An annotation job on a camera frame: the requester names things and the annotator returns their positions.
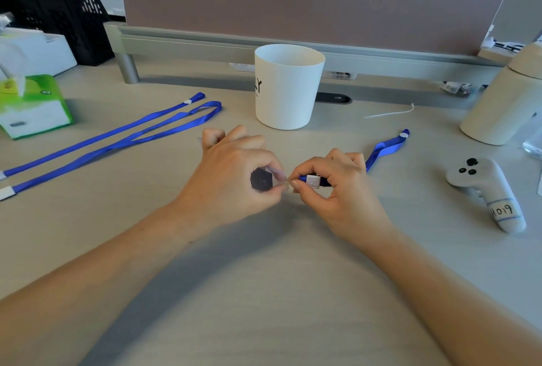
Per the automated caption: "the person's right forearm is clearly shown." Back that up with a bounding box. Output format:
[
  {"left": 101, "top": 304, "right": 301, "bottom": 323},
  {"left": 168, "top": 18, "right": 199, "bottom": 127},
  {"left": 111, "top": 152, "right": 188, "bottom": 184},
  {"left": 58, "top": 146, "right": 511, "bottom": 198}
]
[{"left": 364, "top": 227, "right": 542, "bottom": 366}]

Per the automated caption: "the person's left forearm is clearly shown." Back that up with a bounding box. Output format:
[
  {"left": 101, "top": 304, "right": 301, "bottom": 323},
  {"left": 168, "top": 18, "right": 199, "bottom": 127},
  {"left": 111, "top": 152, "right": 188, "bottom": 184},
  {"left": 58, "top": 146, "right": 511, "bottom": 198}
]
[{"left": 0, "top": 201, "right": 221, "bottom": 366}]

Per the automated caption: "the grey partition rail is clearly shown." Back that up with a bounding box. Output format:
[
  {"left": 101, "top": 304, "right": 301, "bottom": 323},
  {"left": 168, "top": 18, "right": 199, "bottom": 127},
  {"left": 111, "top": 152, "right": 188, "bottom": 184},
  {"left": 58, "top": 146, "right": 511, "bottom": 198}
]
[{"left": 104, "top": 21, "right": 506, "bottom": 85}]

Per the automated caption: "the blue lanyard with metal crimp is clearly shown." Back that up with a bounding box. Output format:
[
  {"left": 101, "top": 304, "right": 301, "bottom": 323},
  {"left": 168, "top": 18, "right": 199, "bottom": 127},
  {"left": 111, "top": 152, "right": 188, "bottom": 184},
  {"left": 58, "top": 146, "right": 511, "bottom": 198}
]
[{"left": 298, "top": 128, "right": 411, "bottom": 189}]

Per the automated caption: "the black perforated file holder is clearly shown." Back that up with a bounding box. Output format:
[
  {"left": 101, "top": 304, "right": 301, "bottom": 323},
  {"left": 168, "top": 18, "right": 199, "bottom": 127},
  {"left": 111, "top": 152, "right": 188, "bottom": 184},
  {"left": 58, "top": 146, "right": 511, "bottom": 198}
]
[{"left": 0, "top": 0, "right": 115, "bottom": 67}]

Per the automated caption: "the white tissue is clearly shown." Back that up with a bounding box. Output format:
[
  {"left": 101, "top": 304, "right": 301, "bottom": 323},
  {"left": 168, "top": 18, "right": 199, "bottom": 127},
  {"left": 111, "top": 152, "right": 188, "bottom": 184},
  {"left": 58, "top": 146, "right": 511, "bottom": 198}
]
[{"left": 0, "top": 42, "right": 29, "bottom": 98}]

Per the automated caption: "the white tissue box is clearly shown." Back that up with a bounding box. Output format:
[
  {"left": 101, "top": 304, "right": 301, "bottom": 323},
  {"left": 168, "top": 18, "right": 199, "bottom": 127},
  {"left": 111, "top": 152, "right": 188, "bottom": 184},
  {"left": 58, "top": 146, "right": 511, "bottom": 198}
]
[{"left": 0, "top": 27, "right": 78, "bottom": 81}]

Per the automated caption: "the white cup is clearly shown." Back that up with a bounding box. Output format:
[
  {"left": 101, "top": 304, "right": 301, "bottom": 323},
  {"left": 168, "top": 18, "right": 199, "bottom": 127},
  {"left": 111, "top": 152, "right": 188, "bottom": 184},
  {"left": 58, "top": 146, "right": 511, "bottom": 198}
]
[{"left": 254, "top": 44, "right": 326, "bottom": 131}]

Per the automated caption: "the green tissue box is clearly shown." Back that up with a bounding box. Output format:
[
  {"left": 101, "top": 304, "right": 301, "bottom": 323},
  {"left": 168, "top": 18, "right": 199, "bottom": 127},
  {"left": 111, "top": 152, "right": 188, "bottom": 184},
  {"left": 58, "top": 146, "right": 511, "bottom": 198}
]
[{"left": 0, "top": 75, "right": 74, "bottom": 140}]

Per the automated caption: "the long blue lanyard strap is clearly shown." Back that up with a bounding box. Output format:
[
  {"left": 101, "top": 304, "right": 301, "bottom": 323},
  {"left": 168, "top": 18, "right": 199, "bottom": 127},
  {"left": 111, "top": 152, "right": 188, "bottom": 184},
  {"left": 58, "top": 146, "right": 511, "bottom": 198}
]
[{"left": 0, "top": 92, "right": 206, "bottom": 180}]

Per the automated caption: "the white printed paper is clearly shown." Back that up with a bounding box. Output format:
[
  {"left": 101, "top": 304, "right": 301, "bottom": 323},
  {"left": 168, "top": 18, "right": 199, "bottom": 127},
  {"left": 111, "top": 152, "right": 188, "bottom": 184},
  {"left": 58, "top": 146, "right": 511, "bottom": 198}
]
[{"left": 480, "top": 25, "right": 526, "bottom": 55}]

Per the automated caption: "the white handheld controller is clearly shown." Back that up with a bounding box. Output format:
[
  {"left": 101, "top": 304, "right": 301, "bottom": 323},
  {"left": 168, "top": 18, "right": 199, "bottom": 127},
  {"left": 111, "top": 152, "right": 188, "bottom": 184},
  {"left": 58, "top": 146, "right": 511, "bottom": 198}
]
[{"left": 445, "top": 157, "right": 527, "bottom": 234}]

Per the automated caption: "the black hexagonal lanyard clip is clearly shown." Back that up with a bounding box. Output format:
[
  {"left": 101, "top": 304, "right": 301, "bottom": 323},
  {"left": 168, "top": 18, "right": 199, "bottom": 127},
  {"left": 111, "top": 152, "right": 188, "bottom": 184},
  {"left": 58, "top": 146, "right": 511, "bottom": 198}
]
[{"left": 250, "top": 168, "right": 277, "bottom": 193}]

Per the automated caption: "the looped blue lanyard strap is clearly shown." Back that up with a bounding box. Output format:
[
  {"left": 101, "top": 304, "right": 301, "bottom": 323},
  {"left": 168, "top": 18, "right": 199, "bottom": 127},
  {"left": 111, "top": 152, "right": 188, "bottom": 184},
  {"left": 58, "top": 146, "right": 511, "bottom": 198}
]
[{"left": 0, "top": 101, "right": 223, "bottom": 202}]

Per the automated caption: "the small bag of parts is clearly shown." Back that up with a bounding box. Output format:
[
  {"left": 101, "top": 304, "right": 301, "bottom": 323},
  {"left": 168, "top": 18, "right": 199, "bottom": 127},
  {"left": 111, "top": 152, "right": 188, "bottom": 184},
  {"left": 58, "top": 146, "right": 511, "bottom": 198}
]
[{"left": 440, "top": 80, "right": 484, "bottom": 96}]

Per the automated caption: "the black oval desk grommet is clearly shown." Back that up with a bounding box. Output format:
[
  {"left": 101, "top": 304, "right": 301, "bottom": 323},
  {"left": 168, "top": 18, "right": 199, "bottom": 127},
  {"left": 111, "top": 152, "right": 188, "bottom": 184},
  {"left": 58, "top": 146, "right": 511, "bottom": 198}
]
[{"left": 315, "top": 92, "right": 352, "bottom": 104}]

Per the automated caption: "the person's left hand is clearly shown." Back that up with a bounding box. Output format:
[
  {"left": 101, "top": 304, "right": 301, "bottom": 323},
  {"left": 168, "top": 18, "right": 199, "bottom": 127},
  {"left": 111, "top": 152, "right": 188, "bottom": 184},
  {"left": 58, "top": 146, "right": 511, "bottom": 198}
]
[{"left": 176, "top": 124, "right": 291, "bottom": 227}]

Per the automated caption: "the person's right hand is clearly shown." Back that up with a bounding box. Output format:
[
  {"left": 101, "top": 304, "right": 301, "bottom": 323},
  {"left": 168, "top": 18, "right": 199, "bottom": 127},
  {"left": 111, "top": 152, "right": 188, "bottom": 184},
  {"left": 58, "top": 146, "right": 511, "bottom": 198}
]
[{"left": 289, "top": 147, "right": 395, "bottom": 252}]

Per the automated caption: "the white cable tie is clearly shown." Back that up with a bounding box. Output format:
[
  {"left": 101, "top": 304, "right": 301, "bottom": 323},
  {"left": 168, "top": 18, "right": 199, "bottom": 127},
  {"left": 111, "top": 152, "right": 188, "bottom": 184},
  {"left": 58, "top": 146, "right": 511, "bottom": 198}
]
[{"left": 363, "top": 103, "right": 416, "bottom": 120}]

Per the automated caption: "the beige bottle with lid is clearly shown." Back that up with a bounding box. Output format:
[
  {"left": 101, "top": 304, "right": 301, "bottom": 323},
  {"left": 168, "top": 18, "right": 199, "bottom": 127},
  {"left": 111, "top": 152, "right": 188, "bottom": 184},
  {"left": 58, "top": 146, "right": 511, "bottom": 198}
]
[{"left": 459, "top": 41, "right": 542, "bottom": 146}]

